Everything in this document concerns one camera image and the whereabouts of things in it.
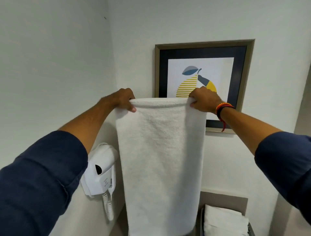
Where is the person's right hand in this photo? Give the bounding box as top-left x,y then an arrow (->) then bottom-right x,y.
188,86 -> 223,113

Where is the folded white towel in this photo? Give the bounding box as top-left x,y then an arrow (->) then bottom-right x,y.
203,204 -> 250,236

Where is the navy blue left sleeve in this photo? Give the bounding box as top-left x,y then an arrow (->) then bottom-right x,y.
0,130 -> 88,236

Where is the white wall hair dryer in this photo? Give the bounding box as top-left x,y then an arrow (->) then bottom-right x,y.
80,142 -> 119,197

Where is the white coiled dryer cord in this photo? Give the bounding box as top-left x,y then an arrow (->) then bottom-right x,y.
102,187 -> 115,221

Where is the black and red wrist cord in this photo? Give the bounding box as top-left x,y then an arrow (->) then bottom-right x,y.
216,105 -> 236,133

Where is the person's left forearm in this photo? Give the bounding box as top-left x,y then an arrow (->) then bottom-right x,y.
58,97 -> 115,154

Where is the white bath towel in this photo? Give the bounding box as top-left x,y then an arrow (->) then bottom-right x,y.
115,97 -> 207,236

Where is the navy blue right sleeve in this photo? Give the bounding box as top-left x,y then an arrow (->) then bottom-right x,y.
254,131 -> 311,226

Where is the framed fruit picture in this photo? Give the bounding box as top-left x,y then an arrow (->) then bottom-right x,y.
155,39 -> 255,135

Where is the orange beaded bracelet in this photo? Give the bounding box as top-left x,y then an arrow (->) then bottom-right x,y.
215,102 -> 234,115

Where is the navy blue sleeve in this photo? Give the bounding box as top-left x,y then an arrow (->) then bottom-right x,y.
254,131 -> 311,226
0,130 -> 88,236

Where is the person's right forearm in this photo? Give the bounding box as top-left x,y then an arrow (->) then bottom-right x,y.
219,106 -> 283,156

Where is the person's left hand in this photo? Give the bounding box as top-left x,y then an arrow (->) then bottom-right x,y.
100,88 -> 137,113

